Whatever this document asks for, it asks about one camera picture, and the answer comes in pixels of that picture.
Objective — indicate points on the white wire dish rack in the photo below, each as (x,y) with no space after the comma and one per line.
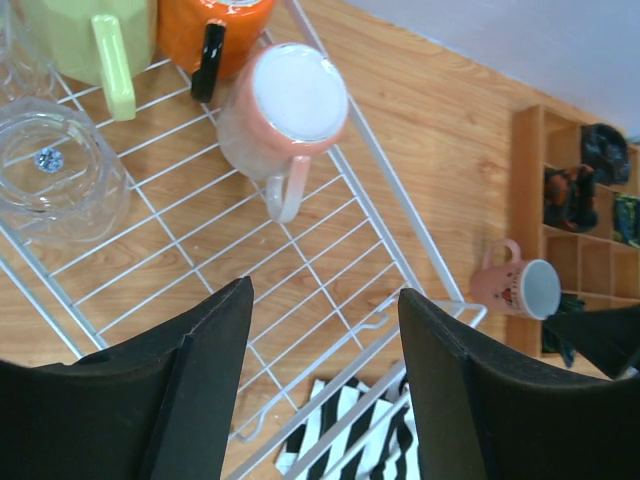
(326,284)

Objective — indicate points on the clear glass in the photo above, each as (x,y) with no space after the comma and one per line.
(25,72)
(61,182)

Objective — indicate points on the small pink mug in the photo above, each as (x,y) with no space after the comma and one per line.
(511,285)

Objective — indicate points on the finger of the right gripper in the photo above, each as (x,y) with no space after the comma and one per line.
(609,339)

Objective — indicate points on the green patterned rolled sock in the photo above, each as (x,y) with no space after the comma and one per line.
(626,219)

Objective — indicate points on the wooden compartment tray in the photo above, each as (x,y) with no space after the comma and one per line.
(601,271)

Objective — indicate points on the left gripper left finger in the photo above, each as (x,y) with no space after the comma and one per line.
(156,406)

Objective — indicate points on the orange mug black handle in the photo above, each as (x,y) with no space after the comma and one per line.
(210,39)

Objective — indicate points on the light green mug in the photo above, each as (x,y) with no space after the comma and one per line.
(101,43)

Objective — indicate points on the dark orange rolled sock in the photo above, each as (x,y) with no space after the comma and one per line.
(569,199)

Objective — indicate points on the black rolled sock top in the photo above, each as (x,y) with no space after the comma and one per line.
(605,150)

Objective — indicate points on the large pink mug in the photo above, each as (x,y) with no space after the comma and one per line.
(288,105)

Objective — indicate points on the clear glass front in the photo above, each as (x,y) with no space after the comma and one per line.
(61,182)

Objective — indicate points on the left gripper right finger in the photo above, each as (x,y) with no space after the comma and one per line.
(486,411)

